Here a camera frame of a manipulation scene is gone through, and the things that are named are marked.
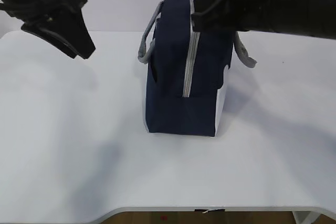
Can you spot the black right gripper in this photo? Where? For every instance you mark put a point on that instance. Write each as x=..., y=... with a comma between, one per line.
x=312, y=18

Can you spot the white table leg frame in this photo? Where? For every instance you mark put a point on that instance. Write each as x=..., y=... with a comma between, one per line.
x=311, y=217

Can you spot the navy blue lunch bag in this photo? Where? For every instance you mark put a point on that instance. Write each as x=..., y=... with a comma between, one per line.
x=187, y=71

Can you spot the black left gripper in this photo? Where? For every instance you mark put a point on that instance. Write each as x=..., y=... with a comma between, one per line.
x=66, y=31

